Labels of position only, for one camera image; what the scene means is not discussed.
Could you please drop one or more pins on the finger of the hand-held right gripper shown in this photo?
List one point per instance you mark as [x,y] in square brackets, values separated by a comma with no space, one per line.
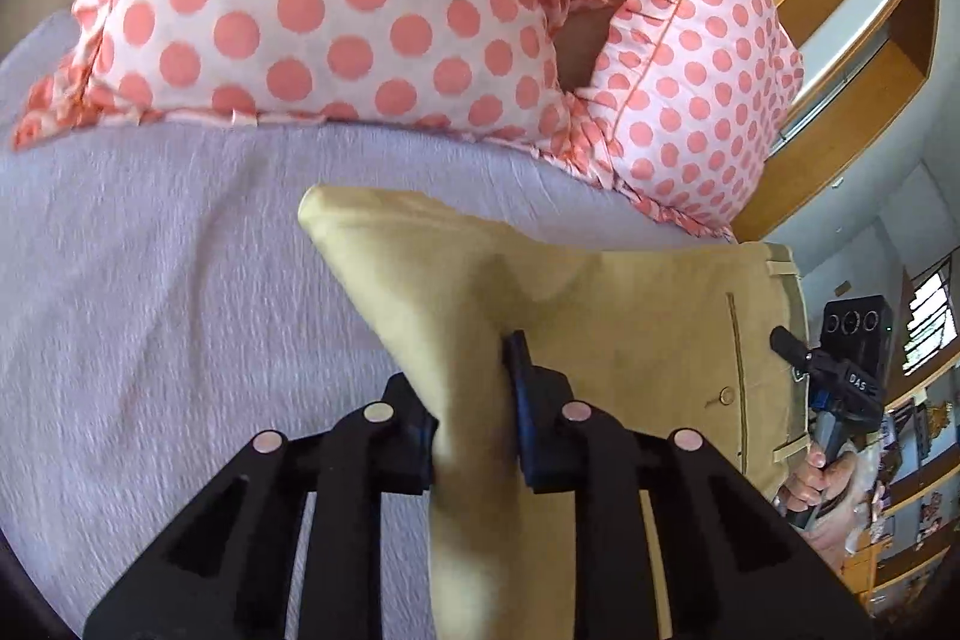
[789,347]

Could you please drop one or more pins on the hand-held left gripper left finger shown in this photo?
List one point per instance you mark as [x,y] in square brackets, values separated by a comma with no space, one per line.
[417,436]

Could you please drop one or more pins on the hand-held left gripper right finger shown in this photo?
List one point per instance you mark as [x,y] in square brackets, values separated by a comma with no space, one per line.
[529,415]

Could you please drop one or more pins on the khaki pants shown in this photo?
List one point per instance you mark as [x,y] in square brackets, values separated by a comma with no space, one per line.
[637,325]

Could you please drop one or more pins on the person's right hand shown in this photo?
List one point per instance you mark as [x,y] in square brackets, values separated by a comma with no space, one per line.
[832,471]

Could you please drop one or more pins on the window with grille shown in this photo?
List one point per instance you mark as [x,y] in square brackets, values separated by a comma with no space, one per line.
[930,317]

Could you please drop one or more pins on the wooden shelf unit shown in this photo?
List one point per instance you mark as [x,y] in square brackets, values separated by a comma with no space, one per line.
[915,490]

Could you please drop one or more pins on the small polka dot pillow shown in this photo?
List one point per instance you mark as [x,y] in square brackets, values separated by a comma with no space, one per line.
[697,85]

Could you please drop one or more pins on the lavender bed sheet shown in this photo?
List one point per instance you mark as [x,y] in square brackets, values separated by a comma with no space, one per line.
[172,265]

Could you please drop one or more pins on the wooden headboard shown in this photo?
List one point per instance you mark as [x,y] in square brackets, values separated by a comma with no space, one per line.
[877,63]

